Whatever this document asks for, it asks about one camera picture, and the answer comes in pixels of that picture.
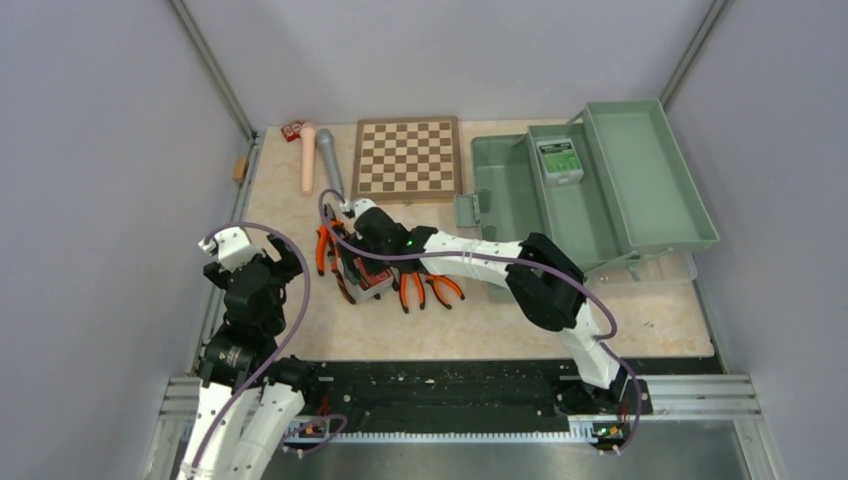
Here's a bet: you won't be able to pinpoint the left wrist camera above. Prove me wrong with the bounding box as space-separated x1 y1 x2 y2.
198 227 263 272

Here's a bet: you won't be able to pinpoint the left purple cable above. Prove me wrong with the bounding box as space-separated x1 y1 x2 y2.
188 221 350 480

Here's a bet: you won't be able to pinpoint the green toolbox tray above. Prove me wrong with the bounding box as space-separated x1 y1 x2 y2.
581 98 720 255

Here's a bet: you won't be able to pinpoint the purple cable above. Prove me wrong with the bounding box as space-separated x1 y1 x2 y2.
317 189 645 457
188 221 350 480

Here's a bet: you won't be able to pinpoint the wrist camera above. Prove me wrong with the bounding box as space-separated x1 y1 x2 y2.
198 227 263 272
340 198 377 222

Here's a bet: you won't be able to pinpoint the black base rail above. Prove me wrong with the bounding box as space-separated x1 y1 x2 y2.
303 359 654 434

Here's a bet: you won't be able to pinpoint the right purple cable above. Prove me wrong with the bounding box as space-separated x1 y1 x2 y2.
317 189 645 457

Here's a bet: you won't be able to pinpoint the orange needle nose pliers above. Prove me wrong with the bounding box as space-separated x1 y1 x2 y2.
425 275 466 310

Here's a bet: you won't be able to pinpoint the orange cutting pliers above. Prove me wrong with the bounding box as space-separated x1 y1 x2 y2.
398 272 426 314

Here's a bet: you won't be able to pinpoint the green plastic toolbox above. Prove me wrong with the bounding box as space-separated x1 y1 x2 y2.
453 119 657 305

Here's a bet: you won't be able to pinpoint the red label screw box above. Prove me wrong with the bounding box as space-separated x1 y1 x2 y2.
345 257 395 303

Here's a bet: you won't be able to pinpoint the pink microphone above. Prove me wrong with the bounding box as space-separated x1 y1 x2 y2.
300 122 317 196

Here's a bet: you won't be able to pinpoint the wooden chessboard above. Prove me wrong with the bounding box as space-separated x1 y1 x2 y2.
349 116 464 204

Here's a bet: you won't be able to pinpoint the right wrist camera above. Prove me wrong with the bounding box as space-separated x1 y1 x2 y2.
340 198 377 222

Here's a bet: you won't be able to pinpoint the black orange striped pliers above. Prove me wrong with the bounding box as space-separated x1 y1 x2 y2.
331 259 381 305

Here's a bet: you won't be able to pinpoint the left wooden block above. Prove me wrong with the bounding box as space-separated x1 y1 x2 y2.
231 157 249 185

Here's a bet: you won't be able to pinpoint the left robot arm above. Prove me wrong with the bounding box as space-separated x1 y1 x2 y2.
177 227 321 479

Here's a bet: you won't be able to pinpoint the red small packet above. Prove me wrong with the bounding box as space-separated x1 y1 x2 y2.
280 120 308 143

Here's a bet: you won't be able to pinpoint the green label screw box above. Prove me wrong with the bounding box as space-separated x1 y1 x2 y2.
535 137 584 187

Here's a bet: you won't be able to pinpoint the grey microphone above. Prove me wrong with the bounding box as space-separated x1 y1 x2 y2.
316 128 346 199

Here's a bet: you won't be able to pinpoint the large orange combination pliers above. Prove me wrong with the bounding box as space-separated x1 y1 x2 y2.
315 226 341 278

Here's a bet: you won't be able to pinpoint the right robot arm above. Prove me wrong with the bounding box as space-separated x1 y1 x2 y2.
346 198 645 417

